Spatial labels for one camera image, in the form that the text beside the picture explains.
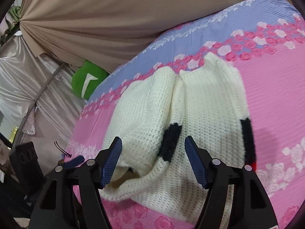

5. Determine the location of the silver satin curtain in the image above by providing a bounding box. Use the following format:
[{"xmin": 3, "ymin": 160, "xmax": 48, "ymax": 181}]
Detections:
[{"xmin": 0, "ymin": 31, "xmax": 86, "ymax": 172}]

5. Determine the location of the green plush pillow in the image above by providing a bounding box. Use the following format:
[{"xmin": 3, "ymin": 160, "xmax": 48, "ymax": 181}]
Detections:
[{"xmin": 71, "ymin": 60, "xmax": 109, "ymax": 100}]

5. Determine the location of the pink floral bed sheet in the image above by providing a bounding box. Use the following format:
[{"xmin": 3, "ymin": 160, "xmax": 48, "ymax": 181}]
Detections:
[{"xmin": 67, "ymin": 0, "xmax": 304, "ymax": 228}]

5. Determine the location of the beige backdrop curtain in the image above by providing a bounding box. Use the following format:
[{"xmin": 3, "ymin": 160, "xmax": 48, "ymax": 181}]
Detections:
[{"xmin": 18, "ymin": 0, "xmax": 294, "ymax": 73}]

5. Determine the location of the white red black knit sweater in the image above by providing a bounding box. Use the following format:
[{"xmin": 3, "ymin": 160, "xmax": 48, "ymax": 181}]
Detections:
[{"xmin": 100, "ymin": 53, "xmax": 256, "ymax": 223}]

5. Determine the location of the dark furniture at left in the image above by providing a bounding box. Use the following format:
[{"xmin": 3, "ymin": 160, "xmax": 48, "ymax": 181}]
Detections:
[{"xmin": 1, "ymin": 142, "xmax": 46, "ymax": 228}]

